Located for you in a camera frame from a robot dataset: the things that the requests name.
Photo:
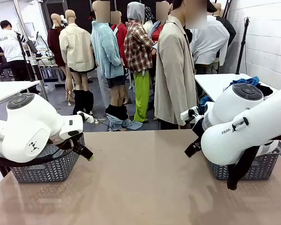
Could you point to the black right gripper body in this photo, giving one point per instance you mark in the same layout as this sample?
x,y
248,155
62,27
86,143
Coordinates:
x,y
199,133

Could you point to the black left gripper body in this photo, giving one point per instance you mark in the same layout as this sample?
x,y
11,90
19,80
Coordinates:
x,y
79,143

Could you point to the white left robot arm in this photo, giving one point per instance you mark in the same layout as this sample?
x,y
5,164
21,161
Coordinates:
x,y
25,126

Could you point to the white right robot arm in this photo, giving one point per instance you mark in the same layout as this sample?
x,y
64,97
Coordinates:
x,y
248,126

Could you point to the blue plastic bag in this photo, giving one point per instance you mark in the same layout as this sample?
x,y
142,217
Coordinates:
x,y
204,100

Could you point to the light blue denim jeans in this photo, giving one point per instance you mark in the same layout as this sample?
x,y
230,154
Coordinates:
x,y
114,124

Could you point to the grey plastic woven-pattern basket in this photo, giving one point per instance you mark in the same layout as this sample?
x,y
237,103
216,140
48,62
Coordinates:
x,y
262,168
49,171

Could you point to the black bunched trousers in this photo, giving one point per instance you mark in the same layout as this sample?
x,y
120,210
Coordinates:
x,y
83,100

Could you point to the black dropped shorts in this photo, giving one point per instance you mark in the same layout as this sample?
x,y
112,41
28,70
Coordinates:
x,y
117,111

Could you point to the large white table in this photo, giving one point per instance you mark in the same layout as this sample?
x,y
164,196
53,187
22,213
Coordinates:
x,y
213,84

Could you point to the person in beige blazer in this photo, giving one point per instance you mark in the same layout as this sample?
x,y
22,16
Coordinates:
x,y
173,70

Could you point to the mannequin in white shirt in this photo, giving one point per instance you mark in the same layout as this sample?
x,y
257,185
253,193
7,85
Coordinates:
x,y
208,42

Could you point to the small white table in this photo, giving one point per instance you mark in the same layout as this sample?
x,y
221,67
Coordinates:
x,y
4,89

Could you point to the mannequin in light blue fleece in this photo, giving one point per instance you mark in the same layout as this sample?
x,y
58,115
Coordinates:
x,y
105,51

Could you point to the mannequin in cream jacket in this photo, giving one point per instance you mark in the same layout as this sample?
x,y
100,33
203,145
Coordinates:
x,y
76,47

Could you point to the tall black light stand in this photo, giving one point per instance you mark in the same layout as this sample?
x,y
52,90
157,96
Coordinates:
x,y
243,47

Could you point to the black tripod with adapter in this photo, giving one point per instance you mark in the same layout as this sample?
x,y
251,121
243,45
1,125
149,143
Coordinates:
x,y
25,58

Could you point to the mannequin in plaid shirt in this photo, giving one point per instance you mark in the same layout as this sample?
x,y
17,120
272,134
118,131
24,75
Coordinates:
x,y
138,51

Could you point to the mannequin in maroon top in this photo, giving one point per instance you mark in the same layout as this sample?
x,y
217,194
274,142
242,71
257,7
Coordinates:
x,y
55,39

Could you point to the mannequin in black jacket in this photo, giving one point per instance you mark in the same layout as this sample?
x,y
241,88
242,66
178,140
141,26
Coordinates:
x,y
229,30

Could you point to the mannequin in red jacket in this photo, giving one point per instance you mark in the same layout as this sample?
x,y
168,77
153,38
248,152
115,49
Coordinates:
x,y
120,35

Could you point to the person in white striped shirt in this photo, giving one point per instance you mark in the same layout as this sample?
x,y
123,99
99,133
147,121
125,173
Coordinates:
x,y
11,47

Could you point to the mannequin with checkered hood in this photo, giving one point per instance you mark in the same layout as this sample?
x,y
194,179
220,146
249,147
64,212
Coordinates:
x,y
149,14

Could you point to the grey metal slanted pole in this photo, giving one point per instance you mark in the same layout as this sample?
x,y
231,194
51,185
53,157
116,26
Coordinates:
x,y
19,14

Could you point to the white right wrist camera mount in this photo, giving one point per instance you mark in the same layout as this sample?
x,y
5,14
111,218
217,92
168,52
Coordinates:
x,y
186,114

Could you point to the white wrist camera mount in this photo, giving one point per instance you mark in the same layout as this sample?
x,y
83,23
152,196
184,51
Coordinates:
x,y
186,114
87,118

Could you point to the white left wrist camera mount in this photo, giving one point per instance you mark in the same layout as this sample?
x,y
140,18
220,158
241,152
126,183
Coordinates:
x,y
87,118

